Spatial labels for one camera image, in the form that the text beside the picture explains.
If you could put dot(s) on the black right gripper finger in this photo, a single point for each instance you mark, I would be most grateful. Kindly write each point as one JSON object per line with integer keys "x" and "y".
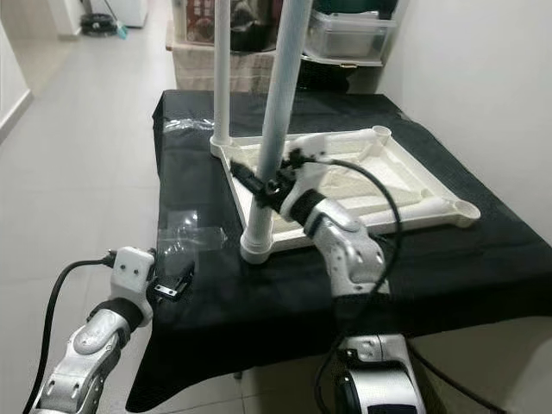
{"x": 246, "y": 177}

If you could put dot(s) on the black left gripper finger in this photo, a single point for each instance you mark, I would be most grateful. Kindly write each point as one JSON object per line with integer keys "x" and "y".
{"x": 183, "y": 278}

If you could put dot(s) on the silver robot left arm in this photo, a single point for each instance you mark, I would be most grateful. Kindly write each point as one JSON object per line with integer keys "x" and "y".
{"x": 86, "y": 362}

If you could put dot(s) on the cream plastic children table top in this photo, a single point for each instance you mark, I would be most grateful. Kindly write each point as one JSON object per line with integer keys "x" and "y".
{"x": 397, "y": 185}

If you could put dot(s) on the clear tape patch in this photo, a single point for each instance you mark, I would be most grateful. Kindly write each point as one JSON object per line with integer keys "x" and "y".
{"x": 190, "y": 233}

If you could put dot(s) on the clear plastic bag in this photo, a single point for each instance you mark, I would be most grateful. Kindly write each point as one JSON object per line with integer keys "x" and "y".
{"x": 188, "y": 125}

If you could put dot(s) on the black table cloth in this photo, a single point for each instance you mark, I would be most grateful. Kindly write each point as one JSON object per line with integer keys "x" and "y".
{"x": 267, "y": 328}

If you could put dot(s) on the cloth covered bench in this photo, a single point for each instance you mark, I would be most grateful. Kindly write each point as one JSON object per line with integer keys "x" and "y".
{"x": 194, "y": 69}

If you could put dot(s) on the black round bowl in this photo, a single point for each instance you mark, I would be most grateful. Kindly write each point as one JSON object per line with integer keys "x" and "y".
{"x": 336, "y": 78}

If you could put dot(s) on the black bag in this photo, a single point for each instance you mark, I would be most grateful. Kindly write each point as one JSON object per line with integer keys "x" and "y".
{"x": 254, "y": 26}

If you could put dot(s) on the storage box with orange lid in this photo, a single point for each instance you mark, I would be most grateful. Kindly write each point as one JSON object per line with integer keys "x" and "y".
{"x": 194, "y": 24}

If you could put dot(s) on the clear plastic storage box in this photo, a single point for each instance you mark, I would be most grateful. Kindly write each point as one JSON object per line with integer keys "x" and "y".
{"x": 349, "y": 36}

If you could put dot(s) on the broom with teal head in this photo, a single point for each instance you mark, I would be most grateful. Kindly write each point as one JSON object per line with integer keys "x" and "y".
{"x": 121, "y": 32}

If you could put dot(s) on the green round lid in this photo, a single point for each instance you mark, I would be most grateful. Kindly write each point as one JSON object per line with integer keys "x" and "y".
{"x": 354, "y": 5}

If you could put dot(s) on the white appliance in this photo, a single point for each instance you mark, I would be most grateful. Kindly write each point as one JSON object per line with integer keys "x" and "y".
{"x": 129, "y": 10}

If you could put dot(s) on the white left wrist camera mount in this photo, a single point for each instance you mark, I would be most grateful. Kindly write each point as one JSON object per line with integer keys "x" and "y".
{"x": 134, "y": 272}

